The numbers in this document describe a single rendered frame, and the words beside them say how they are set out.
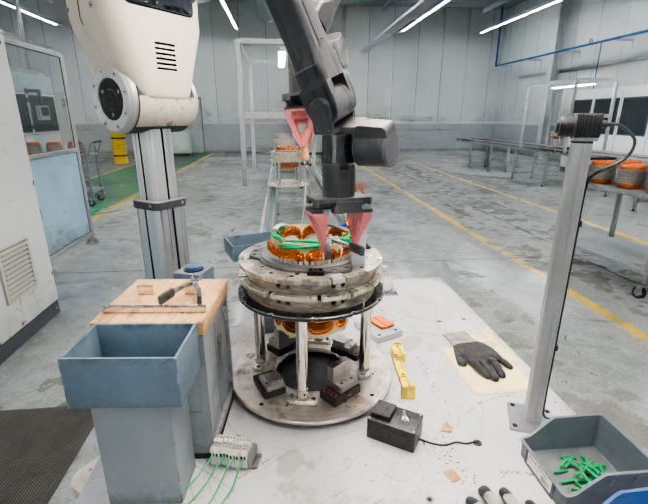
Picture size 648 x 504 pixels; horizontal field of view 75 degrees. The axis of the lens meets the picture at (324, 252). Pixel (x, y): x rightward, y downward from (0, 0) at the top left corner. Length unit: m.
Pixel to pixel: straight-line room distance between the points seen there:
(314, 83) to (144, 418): 0.57
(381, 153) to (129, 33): 0.68
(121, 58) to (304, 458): 0.94
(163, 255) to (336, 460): 0.71
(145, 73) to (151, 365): 0.71
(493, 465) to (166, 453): 0.58
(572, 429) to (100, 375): 0.83
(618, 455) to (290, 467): 0.59
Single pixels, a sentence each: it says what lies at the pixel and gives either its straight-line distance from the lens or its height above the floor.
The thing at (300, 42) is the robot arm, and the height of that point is 1.49.
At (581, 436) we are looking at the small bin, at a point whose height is 0.81.
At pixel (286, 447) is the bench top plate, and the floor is 0.78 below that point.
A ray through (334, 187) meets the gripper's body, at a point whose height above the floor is 1.28.
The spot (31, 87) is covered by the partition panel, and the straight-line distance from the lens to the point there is 4.78.
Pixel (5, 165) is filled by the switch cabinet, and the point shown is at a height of 1.11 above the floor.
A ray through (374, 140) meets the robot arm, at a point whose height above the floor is 1.36.
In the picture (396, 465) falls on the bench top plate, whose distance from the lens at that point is 0.88.
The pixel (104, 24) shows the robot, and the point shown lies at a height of 1.58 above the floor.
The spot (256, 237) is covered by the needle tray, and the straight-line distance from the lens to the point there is 1.26.
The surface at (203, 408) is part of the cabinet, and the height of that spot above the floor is 0.89.
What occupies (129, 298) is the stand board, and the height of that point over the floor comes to 1.07.
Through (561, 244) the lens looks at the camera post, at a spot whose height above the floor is 1.17.
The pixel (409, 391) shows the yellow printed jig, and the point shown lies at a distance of 1.02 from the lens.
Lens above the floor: 1.39
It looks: 18 degrees down
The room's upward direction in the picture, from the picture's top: straight up
